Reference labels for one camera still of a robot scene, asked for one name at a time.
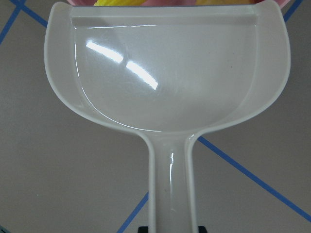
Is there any brown toy potato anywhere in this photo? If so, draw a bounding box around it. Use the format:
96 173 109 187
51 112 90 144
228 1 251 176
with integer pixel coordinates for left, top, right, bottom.
195 0 249 5

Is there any pink plastic bin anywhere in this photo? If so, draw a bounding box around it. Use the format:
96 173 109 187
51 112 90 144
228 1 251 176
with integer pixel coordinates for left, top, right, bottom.
67 0 290 10

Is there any beige plastic dustpan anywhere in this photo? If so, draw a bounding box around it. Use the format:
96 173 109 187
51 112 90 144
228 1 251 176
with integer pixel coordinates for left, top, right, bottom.
44 0 291 233

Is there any yellow toy corn cob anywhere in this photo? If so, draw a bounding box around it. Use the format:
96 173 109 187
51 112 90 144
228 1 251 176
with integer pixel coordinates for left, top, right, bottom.
94 0 146 6

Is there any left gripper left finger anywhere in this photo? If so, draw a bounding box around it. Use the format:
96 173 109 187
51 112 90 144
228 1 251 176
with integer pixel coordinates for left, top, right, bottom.
137 226 149 233

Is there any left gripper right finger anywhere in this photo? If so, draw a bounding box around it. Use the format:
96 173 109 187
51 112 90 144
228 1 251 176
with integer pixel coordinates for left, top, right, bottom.
198 226 207 233

